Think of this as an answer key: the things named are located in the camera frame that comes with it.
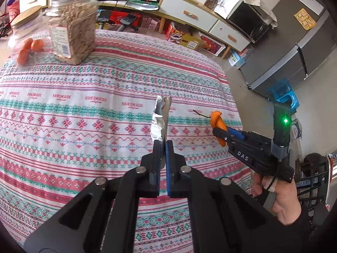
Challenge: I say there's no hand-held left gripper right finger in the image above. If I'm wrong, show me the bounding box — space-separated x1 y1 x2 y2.
166 140 311 253

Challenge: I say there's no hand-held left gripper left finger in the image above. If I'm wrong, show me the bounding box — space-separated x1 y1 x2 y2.
24 140 164 253

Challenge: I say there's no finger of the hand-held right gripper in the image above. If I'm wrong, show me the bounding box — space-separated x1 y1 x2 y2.
212 127 239 151
227 126 248 141

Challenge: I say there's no silver foil wrapper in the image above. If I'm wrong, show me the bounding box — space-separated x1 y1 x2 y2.
151 95 173 141

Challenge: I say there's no person's right forearm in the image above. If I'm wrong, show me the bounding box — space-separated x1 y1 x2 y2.
274 207 332 253

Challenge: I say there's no person's right hand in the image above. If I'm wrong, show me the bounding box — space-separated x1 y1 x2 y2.
250 169 302 226

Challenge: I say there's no thin dark stem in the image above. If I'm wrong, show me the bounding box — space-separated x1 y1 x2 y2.
193 109 211 120

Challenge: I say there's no blue plastic stool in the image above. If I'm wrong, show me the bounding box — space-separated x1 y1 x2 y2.
266 78 299 111

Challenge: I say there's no black metal cart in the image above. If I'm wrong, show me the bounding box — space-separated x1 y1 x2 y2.
295 153 337 227

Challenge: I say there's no blue and white box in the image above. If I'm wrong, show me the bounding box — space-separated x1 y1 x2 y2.
228 50 246 67

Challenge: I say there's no white crate with red print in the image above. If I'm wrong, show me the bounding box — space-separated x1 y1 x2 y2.
199 33 226 56

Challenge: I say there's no grey refrigerator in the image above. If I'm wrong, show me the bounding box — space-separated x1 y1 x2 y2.
239 0 337 101

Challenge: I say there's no patterned tablecloth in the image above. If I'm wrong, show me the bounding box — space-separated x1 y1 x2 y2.
0 29 253 253

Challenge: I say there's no yellow cardboard box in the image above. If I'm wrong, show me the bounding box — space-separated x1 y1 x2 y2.
182 35 202 50

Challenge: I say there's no black microwave oven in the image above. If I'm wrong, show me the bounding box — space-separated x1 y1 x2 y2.
228 0 269 44

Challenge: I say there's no colourful snack box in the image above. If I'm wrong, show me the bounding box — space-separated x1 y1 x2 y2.
165 22 186 43

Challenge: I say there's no yellow paper note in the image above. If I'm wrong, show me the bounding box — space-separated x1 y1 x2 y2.
293 8 318 31

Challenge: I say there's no red lattice box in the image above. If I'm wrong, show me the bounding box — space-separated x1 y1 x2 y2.
141 17 162 33

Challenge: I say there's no long wooden white cabinet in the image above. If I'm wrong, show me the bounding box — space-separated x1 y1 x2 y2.
18 0 252 60

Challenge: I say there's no white paper sheet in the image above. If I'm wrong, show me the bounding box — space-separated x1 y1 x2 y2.
300 0 325 16

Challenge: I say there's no clear plastic nut jar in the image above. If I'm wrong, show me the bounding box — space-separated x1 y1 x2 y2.
48 0 99 65

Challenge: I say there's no glass jar with bamboo lid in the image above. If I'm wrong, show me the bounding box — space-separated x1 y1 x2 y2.
8 5 44 58

